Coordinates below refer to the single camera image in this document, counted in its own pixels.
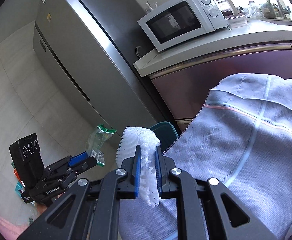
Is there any red snack package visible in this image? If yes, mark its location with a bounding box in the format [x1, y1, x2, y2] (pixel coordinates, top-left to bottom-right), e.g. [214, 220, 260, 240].
[11, 162, 25, 200]

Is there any white foam fruit net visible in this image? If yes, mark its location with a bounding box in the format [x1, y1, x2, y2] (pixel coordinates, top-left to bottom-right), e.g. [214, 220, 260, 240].
[116, 127, 161, 207]

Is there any silver refrigerator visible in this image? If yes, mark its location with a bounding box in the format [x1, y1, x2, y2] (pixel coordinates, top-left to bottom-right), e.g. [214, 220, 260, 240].
[33, 0, 164, 133]

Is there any white microwave oven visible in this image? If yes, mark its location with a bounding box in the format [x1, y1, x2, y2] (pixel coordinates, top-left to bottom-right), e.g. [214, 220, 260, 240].
[138, 0, 227, 52]

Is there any black camera box left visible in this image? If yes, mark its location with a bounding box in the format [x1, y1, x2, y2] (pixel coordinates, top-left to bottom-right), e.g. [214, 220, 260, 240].
[9, 133, 45, 189]

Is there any green clear plastic wrapper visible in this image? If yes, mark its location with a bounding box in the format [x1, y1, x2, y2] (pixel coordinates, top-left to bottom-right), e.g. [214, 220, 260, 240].
[86, 124, 117, 167]

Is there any teal plastic trash bin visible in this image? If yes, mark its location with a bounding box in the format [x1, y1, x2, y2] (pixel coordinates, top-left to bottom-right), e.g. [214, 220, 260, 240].
[149, 121, 179, 153]

